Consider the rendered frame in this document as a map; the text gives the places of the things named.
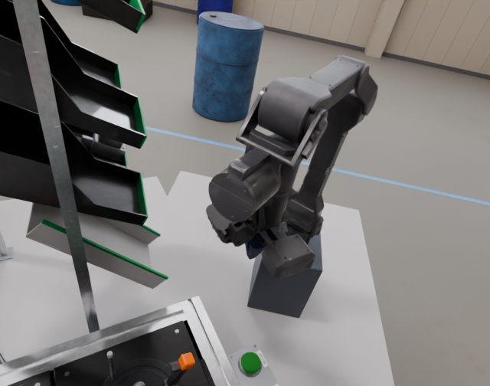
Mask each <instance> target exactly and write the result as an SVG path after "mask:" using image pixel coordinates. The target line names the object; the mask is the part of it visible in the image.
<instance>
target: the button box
mask: <svg viewBox="0 0 490 386"><path fill-rule="evenodd" d="M247 352H253V353H255V354H257V355H258V356H259V358H260V361H261V365H260V369H259V371H258V372H257V373H256V374H254V375H249V374H246V373H245V372H244V371H243V370H242V369H241V367H240V360H241V358H242V356H243V355H244V354H245V353H247ZM227 358H228V360H229V362H230V364H231V366H232V368H233V370H234V373H235V375H236V376H237V379H238V381H239V383H240V386H279V384H278V382H277V380H276V378H275V377H274V375H273V373H272V371H271V369H270V367H269V366H268V364H267V362H266V359H265V358H264V357H263V354H262V352H261V351H260V349H259V347H258V345H257V344H256V343H254V344H252V345H249V346H247V347H246V348H242V349H241V350H239V351H237V352H234V353H232V354H230V355H228V356H227Z"/></svg>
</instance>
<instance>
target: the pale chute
mask: <svg viewBox="0 0 490 386"><path fill-rule="evenodd" d="M77 214H78V218H79V222H80V230H81V234H82V238H83V245H84V250H85V254H86V259H87V262H88V263H91V264H92V265H95V266H97V267H100V268H102V269H104V270H108V271H109V272H112V273H115V274H117V275H120V276H122V277H125V278H126V279H129V280H132V281H134V282H137V283H139V284H142V285H143V286H147V287H149V288H151V289H154V288H156V287H157V286H158V285H159V284H161V283H162V282H164V281H165V280H167V279H168V276H166V275H164V274H162V273H160V272H158V271H156V270H153V269H152V267H151V261H150V256H149V244H150V243H151V242H153V241H154V240H155V239H156V238H157V237H160V236H161V234H160V233H158V232H157V231H154V230H153V229H151V228H150V227H147V226H146V225H142V226H140V225H136V224H130V223H126V222H121V221H115V220H111V219H108V218H101V217H97V216H93V215H89V214H83V213H79V212H77ZM25 237H27V238H29V239H31V240H34V241H37V242H38V243H41V244H44V245H46V246H48V247H51V248H54V249H55V250H59V251H61V252H63V253H66V254H68V255H71V252H70V246H69V243H68V239H67V233H66V229H65V226H64V219H63V216H62V213H61V209H60V208H54V207H51V206H47V205H42V204H36V203H32V207H31V213H30V217H29V221H28V228H27V231H26V235H25Z"/></svg>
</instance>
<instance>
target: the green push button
mask: <svg viewBox="0 0 490 386"><path fill-rule="evenodd" d="M260 365H261V361H260V358H259V356H258V355H257V354H255V353H253V352H247V353H245V354H244V355H243V356H242V358H241V360H240V367H241V369H242V370H243V371H244V372H245V373H246V374H249V375H254V374H256V373H257V372H258V371H259V369H260Z"/></svg>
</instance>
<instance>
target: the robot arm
mask: <svg viewBox="0 0 490 386"><path fill-rule="evenodd" d="M369 69H370V66H368V65H366V63H365V62H363V61H360V60H357V59H354V58H352V57H348V56H345V55H342V56H340V55H337V56H336V57H335V59H334V60H333V61H332V63H330V64H328V65H327V66H325V67H323V68H322V69H320V70H318V71H316V72H315V73H313V74H311V75H309V76H308V77H306V78H297V77H281V78H277V79H275V80H272V81H271V82H269V83H268V84H267V85H266V86H265V87H264V88H263V89H262V90H261V91H260V92H259V94H258V96H257V98H256V100H255V102H254V104H253V105H252V107H251V109H250V111H249V113H248V115H247V118H246V119H245V121H244V122H243V125H242V126H241V128H240V131H239V132H238V134H237V137H236V141H238V142H240V143H242V144H244V145H245V146H246V150H245V153H244V155H243V156H242V157H240V158H238V159H235V160H233V161H232V162H231V163H230V164H229V166H228V167H227V168H226V169H225V170H223V171H222V172H220V173H218V174H216V175H215V176H214V177H213V178H212V180H211V182H210V183H209V186H208V193H209V196H210V199H211V202H212V204H210V205H208V206H207V208H206V213H207V216H208V220H209V221H210V223H211V226H212V229H214V230H215V232H216V233H217V237H219V238H220V240H221V241H222V242H223V243H226V244H229V243H233V244H234V246H235V247H239V246H241V245H243V244H245V246H246V252H247V256H248V258H249V260H251V259H253V258H255V257H257V256H258V255H259V254H260V253H261V254H262V258H263V262H264V264H265V265H266V267H267V269H268V270H269V272H270V273H271V274H272V276H273V277H274V278H277V279H279V280H280V279H282V278H284V277H287V276H290V275H293V274H295V273H298V272H301V271H303V270H307V269H309V268H311V266H312V264H313V262H314V260H315V254H314V252H313V251H312V250H311V249H310V247H309V246H308V244H309V241H310V239H311V238H313V237H314V236H315V235H319V234H320V232H321V229H322V223H323V221H324V219H323V217H322V216H321V214H322V211H323V209H324V206H325V205H324V201H323V198H322V192H323V189H324V187H325V184H326V182H327V181H328V177H329V176H330V173H331V171H332V168H333V166H334V165H335V161H336V159H337V157H338V154H339V152H340V150H341V147H342V145H343V143H344V141H345V138H346V136H347V134H348V131H349V130H350V129H352V128H353V127H355V126H356V125H357V124H359V123H360V122H361V121H362V120H363V119H364V117H365V116H367V115H368V114H369V113H370V111H371V110H372V108H373V106H374V103H375V101H376V99H377V90H378V85H377V84H376V83H375V82H374V80H373V78H372V77H371V75H370V74H369ZM258 124H259V126H261V127H263V128H264V129H267V130H269V131H270V132H274V133H273V134H271V135H269V136H267V135H265V134H263V133H261V132H259V131H257V130H255V128H256V127H257V125H258ZM317 143H318V144H317ZM315 146H316V148H315ZM314 148H315V151H314V154H313V156H312V159H311V162H310V164H309V167H308V170H307V172H306V174H305V177H304V180H303V182H302V186H301V188H300V189H299V190H298V191H295V190H294V189H293V184H294V181H295V179H296V175H297V172H298V170H299V166H300V163H301V162H302V160H303V159H306V160H308V158H309V156H310V155H311V153H312V151H313V149H314Z"/></svg>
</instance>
